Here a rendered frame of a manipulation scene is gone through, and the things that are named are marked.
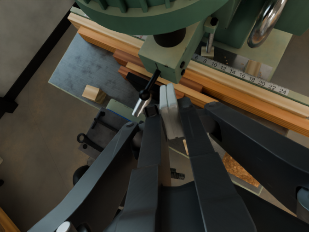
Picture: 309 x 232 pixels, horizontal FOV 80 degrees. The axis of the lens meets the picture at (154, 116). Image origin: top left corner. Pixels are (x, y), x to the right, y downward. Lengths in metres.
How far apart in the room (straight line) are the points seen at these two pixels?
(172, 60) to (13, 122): 1.81
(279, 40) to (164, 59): 0.43
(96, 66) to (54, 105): 1.25
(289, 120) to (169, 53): 0.27
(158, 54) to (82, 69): 0.30
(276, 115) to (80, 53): 0.51
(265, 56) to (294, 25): 0.19
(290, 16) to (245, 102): 0.17
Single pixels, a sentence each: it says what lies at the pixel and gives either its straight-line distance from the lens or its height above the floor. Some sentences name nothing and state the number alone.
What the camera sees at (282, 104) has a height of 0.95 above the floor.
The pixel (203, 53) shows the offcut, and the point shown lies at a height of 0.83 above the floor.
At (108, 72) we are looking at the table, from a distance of 0.52.
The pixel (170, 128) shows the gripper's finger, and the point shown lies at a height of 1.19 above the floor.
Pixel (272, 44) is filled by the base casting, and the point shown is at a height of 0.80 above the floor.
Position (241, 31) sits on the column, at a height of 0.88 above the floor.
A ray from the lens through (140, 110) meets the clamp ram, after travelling 0.40.
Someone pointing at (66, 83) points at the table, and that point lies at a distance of 0.58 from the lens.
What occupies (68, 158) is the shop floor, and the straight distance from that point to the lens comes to 1.63.
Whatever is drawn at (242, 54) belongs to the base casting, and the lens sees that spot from 0.63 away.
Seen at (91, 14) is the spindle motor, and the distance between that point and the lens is 0.18.
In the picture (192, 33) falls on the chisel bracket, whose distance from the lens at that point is 0.32.
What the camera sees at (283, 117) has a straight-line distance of 0.44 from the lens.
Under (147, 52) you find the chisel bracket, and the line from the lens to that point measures 0.32.
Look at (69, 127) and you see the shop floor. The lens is 1.65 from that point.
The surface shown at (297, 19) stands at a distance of 0.46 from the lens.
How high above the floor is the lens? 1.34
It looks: 75 degrees down
